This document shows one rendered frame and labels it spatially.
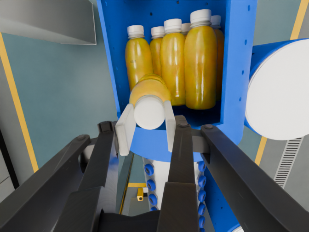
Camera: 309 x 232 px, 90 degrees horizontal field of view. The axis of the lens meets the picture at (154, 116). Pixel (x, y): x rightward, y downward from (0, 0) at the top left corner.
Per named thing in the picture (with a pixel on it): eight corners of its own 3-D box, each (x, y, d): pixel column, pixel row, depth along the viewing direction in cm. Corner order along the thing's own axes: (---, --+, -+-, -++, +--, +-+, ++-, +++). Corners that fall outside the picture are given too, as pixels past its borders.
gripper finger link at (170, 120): (166, 121, 13) (175, 120, 13) (163, 100, 19) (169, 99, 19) (168, 153, 14) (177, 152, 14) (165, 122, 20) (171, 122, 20)
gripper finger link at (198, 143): (178, 138, 11) (220, 136, 11) (172, 115, 16) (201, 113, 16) (178, 156, 12) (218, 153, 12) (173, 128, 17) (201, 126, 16)
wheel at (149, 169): (151, 178, 58) (155, 176, 59) (149, 169, 56) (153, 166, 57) (144, 172, 61) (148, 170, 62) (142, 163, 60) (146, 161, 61)
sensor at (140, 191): (139, 192, 71) (137, 201, 67) (138, 187, 70) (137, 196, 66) (155, 191, 71) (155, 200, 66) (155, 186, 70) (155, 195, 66)
